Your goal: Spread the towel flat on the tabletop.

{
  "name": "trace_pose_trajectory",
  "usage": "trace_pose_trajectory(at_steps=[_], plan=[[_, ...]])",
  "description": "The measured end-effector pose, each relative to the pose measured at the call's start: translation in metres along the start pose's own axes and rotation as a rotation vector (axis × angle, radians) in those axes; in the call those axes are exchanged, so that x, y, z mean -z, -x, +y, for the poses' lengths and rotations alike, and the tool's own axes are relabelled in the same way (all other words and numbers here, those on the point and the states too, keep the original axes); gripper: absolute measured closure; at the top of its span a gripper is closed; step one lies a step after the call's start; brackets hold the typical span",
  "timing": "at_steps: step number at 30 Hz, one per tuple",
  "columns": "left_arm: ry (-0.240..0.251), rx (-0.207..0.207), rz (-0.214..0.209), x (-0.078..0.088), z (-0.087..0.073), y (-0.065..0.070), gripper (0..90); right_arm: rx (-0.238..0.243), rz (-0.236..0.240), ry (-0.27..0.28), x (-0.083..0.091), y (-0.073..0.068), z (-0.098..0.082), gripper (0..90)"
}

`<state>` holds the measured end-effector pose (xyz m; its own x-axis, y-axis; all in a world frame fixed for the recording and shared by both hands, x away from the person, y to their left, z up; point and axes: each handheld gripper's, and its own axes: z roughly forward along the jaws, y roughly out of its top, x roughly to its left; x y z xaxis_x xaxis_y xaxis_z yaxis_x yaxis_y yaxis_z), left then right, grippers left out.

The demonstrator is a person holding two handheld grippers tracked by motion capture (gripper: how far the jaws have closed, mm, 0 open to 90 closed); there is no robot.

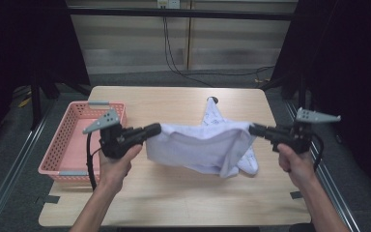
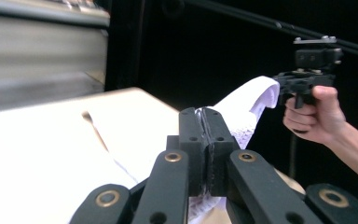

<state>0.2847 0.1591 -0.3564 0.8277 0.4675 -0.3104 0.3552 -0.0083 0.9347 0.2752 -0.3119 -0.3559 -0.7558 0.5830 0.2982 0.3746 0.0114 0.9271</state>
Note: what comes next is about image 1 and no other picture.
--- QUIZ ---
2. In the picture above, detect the hand-held gripper black cable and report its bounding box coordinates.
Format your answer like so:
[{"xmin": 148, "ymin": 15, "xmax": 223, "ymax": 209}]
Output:
[
  {"xmin": 309, "ymin": 132, "xmax": 325, "ymax": 172},
  {"xmin": 86, "ymin": 131, "xmax": 103, "ymax": 191}
]

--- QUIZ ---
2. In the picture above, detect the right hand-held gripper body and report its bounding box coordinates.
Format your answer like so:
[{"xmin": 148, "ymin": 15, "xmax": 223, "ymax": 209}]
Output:
[{"xmin": 270, "ymin": 107, "xmax": 342, "ymax": 155}]

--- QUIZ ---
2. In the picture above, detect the black horizontal bar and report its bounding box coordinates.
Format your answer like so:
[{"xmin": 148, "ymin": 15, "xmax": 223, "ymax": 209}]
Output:
[{"xmin": 67, "ymin": 8, "xmax": 299, "ymax": 22}]

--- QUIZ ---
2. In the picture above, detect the white wall socket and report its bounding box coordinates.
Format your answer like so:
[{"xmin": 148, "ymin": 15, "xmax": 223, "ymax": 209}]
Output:
[{"xmin": 157, "ymin": 0, "xmax": 182, "ymax": 10}]

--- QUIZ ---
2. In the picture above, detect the black curtain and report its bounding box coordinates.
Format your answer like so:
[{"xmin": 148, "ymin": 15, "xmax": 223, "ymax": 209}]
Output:
[
  {"xmin": 0, "ymin": 0, "xmax": 91, "ymax": 156},
  {"xmin": 270, "ymin": 0, "xmax": 371, "ymax": 204}
]

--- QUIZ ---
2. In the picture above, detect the metal floor rail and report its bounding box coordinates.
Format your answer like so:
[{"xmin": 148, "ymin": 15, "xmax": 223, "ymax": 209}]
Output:
[
  {"xmin": 0, "ymin": 100, "xmax": 57, "ymax": 232},
  {"xmin": 284, "ymin": 100, "xmax": 361, "ymax": 232}
]

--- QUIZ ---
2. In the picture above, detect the left hand-held gripper black cable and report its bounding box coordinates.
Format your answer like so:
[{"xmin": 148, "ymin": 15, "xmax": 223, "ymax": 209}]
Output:
[{"xmin": 86, "ymin": 131, "xmax": 103, "ymax": 191}]

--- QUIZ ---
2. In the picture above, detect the black metal stand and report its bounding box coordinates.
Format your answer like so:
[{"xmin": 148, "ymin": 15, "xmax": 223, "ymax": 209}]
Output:
[{"xmin": 30, "ymin": 64, "xmax": 43, "ymax": 131}]

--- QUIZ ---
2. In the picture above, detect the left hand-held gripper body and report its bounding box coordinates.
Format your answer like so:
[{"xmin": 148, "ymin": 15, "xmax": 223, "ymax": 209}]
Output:
[{"xmin": 82, "ymin": 108, "xmax": 134, "ymax": 160}]

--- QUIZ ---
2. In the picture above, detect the right hand-held gripper black cable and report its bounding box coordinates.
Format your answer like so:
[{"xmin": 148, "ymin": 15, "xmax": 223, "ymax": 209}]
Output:
[{"xmin": 309, "ymin": 132, "xmax": 325, "ymax": 172}]

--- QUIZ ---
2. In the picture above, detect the black wall socket cable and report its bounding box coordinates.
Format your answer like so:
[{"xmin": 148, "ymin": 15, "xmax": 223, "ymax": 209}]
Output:
[{"xmin": 162, "ymin": 6, "xmax": 215, "ymax": 88}]

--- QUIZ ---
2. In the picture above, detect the person's left hand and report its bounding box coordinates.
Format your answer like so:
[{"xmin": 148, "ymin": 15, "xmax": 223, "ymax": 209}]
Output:
[{"xmin": 98, "ymin": 143, "xmax": 144, "ymax": 192}]

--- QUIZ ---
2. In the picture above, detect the yellow floor object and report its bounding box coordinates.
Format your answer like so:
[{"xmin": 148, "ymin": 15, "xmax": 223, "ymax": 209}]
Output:
[{"xmin": 17, "ymin": 96, "xmax": 33, "ymax": 109}]

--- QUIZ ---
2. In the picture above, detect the pale lilac printed shirt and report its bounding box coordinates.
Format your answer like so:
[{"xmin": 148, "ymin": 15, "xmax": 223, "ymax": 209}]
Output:
[{"xmin": 145, "ymin": 97, "xmax": 259, "ymax": 179}]

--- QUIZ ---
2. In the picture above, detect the pink plastic basket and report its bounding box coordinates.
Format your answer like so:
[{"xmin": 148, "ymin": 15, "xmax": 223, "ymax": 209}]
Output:
[{"xmin": 38, "ymin": 101, "xmax": 128, "ymax": 184}]

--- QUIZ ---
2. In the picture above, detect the person's right hand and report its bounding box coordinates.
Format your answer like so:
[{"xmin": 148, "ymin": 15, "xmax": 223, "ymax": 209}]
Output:
[{"xmin": 277, "ymin": 143, "xmax": 318, "ymax": 191}]

